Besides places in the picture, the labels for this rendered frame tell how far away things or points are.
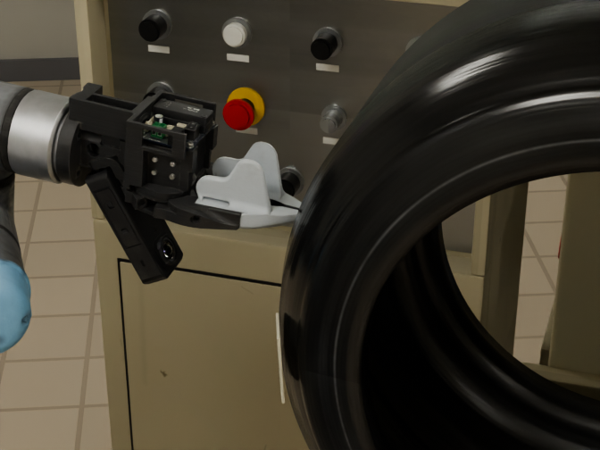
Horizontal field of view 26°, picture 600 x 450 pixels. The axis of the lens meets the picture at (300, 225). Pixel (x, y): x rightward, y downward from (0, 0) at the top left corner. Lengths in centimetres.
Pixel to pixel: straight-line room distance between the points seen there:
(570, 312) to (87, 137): 55
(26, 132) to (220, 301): 74
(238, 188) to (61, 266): 253
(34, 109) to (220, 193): 17
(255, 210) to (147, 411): 92
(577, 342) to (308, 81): 51
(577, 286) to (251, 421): 68
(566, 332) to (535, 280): 211
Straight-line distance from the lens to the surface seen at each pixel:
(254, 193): 106
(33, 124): 111
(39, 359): 319
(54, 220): 382
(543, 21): 92
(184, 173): 107
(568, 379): 140
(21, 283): 107
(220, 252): 176
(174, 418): 194
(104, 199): 112
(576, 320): 138
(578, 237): 134
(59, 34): 481
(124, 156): 110
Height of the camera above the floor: 172
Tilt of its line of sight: 28 degrees down
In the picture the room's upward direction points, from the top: straight up
